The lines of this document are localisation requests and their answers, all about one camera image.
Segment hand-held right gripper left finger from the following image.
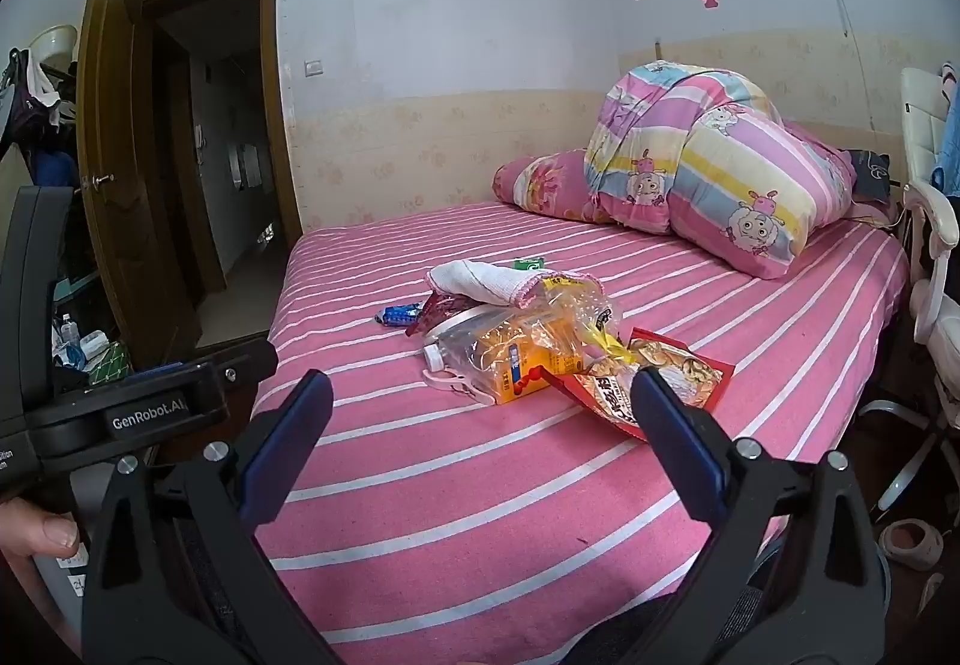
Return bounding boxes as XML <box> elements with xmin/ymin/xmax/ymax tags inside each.
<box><xmin>81</xmin><ymin>369</ymin><xmax>346</xmax><ymax>665</ymax></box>

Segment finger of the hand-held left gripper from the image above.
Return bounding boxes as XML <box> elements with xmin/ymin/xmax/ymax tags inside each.
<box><xmin>120</xmin><ymin>362</ymin><xmax>185</xmax><ymax>387</ymax></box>
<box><xmin>180</xmin><ymin>337</ymin><xmax>278</xmax><ymax>411</ymax></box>

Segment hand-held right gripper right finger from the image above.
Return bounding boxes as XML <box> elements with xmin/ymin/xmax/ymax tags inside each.
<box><xmin>630</xmin><ymin>366</ymin><xmax>890</xmax><ymax>665</ymax></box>

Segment red snack bag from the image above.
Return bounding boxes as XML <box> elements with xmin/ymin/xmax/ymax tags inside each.
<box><xmin>551</xmin><ymin>327</ymin><xmax>737</xmax><ymax>443</ymax></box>

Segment orange box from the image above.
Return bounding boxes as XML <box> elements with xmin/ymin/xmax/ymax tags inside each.
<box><xmin>480</xmin><ymin>327</ymin><xmax>560</xmax><ymax>406</ymax></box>

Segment clear plastic bag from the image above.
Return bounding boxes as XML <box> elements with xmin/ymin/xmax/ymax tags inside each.
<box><xmin>420</xmin><ymin>271</ymin><xmax>623</xmax><ymax>405</ymax></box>

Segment clear plastic bottle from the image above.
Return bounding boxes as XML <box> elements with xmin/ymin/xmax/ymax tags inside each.
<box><xmin>421</xmin><ymin>309</ymin><xmax>578</xmax><ymax>404</ymax></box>

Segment person's left hand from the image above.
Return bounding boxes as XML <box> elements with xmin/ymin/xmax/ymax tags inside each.
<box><xmin>0</xmin><ymin>496</ymin><xmax>82</xmax><ymax>576</ymax></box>

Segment green patterned box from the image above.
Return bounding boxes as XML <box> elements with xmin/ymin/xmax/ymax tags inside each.
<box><xmin>88</xmin><ymin>342</ymin><xmax>133</xmax><ymax>386</ymax></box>

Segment yellow plastic wrapper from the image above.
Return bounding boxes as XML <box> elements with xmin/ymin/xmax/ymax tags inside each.
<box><xmin>577</xmin><ymin>324</ymin><xmax>638</xmax><ymax>368</ymax></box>

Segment pink striped bed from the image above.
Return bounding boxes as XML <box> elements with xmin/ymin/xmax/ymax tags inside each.
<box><xmin>251</xmin><ymin>200</ymin><xmax>912</xmax><ymax>665</ymax></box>

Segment red plastic wrapper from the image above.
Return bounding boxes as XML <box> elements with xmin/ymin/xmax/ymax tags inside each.
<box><xmin>405</xmin><ymin>290</ymin><xmax>467</xmax><ymax>338</ymax></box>

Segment brown wooden door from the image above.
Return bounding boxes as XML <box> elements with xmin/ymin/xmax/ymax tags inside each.
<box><xmin>75</xmin><ymin>0</ymin><xmax>203</xmax><ymax>366</ymax></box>

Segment hanging clothes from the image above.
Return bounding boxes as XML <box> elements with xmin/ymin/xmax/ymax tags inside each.
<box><xmin>0</xmin><ymin>46</ymin><xmax>80</xmax><ymax>157</ymax></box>

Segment white cloth with pink edge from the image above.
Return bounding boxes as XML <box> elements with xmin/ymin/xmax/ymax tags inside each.
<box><xmin>426</xmin><ymin>260</ymin><xmax>539</xmax><ymax>310</ymax></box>

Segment colourful patterned pillow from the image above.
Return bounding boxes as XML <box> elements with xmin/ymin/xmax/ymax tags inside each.
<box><xmin>583</xmin><ymin>59</ymin><xmax>856</xmax><ymax>282</ymax></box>

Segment beige tape roll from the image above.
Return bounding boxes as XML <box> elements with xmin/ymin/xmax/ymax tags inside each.
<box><xmin>879</xmin><ymin>519</ymin><xmax>944</xmax><ymax>570</ymax></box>

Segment pink floral pillow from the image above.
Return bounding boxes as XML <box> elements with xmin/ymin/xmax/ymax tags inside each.
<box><xmin>491</xmin><ymin>148</ymin><xmax>623</xmax><ymax>225</ymax></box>

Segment white basin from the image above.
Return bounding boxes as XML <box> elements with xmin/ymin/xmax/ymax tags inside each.
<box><xmin>30</xmin><ymin>25</ymin><xmax>77</xmax><ymax>61</ymax></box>

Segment dark pillow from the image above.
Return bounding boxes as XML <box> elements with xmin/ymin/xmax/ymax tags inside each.
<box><xmin>844</xmin><ymin>148</ymin><xmax>893</xmax><ymax>201</ymax></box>

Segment blue cloth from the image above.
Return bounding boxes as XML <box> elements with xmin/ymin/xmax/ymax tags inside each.
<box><xmin>934</xmin><ymin>103</ymin><xmax>960</xmax><ymax>197</ymax></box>

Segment brown wooden door frame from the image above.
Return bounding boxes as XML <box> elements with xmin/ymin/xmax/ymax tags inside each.
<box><xmin>139</xmin><ymin>0</ymin><xmax>305</xmax><ymax>336</ymax></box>

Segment blue bag with pink handle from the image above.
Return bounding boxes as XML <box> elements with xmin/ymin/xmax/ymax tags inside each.
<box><xmin>855</xmin><ymin>65</ymin><xmax>960</xmax><ymax>516</ymax></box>

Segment white wall cable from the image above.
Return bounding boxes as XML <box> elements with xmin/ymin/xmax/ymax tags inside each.
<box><xmin>825</xmin><ymin>0</ymin><xmax>876</xmax><ymax>134</ymax></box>

